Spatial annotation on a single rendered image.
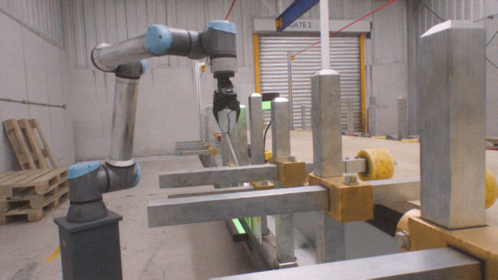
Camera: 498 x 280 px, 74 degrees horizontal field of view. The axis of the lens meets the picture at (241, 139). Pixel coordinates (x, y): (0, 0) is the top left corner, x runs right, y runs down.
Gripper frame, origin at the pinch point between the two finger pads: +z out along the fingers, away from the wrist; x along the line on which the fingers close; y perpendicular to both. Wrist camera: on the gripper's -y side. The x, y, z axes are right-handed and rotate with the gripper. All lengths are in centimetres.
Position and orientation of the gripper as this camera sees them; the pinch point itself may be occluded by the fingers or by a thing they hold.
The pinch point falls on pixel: (227, 134)
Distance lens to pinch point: 110.1
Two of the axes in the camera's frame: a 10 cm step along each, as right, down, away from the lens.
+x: -9.8, 0.6, -1.8
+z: 0.4, 10.0, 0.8
